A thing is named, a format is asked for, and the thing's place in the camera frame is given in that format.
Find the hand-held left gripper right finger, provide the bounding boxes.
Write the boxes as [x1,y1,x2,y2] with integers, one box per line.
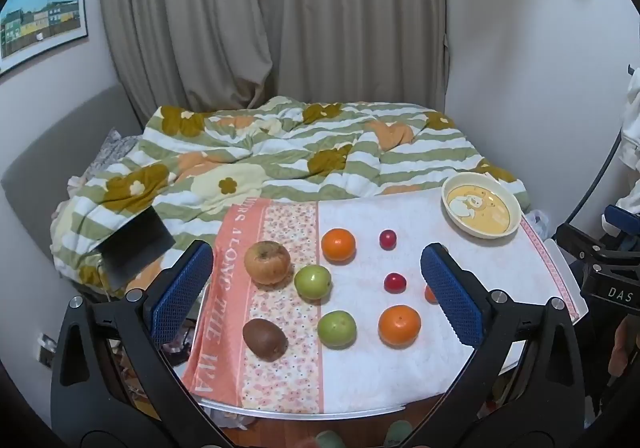
[420,243,586,434]

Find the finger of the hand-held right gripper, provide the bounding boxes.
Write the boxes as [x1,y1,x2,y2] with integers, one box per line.
[602,204,640,232]
[554,223,618,263]

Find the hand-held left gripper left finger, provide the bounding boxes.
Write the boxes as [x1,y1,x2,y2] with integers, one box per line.
[50,240,216,431]

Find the large orange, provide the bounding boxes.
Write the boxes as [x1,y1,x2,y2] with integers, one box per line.
[378,304,422,348]

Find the brown kiwi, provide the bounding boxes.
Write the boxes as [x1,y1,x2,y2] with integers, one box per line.
[242,318,289,359]

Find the brownish red apple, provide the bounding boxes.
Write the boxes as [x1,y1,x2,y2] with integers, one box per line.
[244,240,292,286]

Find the cream cartoon print bowl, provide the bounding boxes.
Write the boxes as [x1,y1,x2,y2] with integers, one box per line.
[441,173,522,240]

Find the green jujube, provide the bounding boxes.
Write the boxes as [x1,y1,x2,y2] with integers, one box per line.
[294,264,332,300]
[317,310,357,348]

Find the person's right hand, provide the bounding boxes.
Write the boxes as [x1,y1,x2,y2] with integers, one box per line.
[609,315,636,378]

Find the white plastic bag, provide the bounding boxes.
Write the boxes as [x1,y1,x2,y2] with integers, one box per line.
[522,209,551,234]

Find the black flat board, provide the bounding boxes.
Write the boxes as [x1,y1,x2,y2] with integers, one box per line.
[97,205,176,291]

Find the white garment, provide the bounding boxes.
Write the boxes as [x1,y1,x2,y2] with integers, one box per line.
[614,70,640,215]

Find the pink white printed towel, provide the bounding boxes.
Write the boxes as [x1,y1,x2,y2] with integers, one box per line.
[181,188,581,415]

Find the grey patterned pillow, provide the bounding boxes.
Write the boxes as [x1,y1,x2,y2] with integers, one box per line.
[82,128,143,179]

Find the green striped floral blanket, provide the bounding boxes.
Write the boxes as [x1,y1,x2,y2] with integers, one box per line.
[50,95,531,301]

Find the grey padded headboard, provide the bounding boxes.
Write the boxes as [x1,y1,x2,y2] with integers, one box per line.
[0,83,146,289]

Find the beige curtain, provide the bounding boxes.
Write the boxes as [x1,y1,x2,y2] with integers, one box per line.
[252,0,449,116]
[97,0,274,129]

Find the black curved cable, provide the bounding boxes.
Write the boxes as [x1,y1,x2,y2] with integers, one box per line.
[565,125,626,226]

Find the framed wall poster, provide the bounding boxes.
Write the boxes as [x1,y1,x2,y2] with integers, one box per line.
[0,0,90,76]

